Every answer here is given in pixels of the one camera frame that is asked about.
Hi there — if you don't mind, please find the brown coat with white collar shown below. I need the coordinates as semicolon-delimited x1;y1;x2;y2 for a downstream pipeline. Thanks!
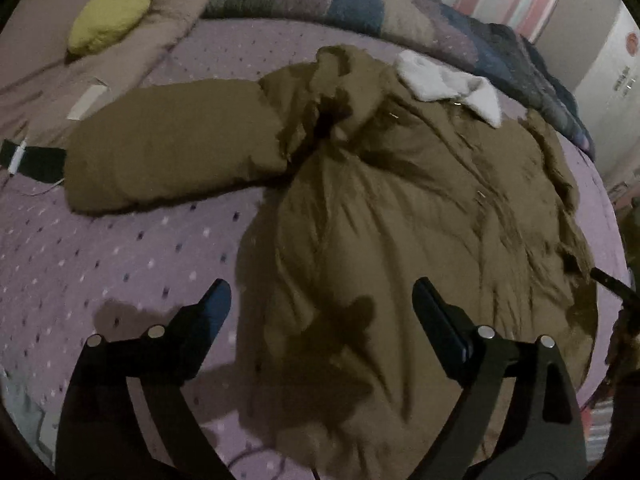
64;46;597;479

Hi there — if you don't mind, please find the purple dotted bedspread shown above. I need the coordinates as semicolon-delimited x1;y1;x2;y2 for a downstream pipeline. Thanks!
1;20;629;479

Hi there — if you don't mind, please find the black phone on bed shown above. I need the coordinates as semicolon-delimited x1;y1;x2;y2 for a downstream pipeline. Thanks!
0;140;66;183

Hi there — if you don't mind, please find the beige pink pillow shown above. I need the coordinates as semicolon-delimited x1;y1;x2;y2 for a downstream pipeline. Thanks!
1;0;209;148

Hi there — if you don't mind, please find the white wardrobe with stickers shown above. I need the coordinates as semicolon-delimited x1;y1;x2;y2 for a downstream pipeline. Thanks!
575;6;639;191

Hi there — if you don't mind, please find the yellow round cushion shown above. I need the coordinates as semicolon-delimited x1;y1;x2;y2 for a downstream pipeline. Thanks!
67;0;152;56

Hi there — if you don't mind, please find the striped patchwork folded quilt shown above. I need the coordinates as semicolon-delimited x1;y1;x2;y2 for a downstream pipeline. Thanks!
203;0;596;157

